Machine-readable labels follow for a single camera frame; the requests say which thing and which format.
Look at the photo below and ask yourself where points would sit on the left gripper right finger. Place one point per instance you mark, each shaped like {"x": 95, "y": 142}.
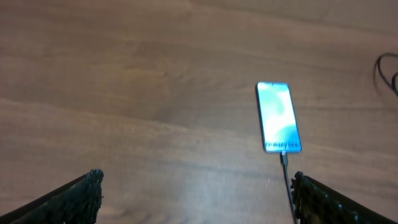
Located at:
{"x": 315, "y": 202}

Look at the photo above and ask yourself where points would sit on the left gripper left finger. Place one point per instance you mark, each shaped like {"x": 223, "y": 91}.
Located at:
{"x": 75, "y": 202}

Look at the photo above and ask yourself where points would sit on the Samsung Galaxy smartphone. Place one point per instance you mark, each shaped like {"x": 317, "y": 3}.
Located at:
{"x": 279, "y": 127}

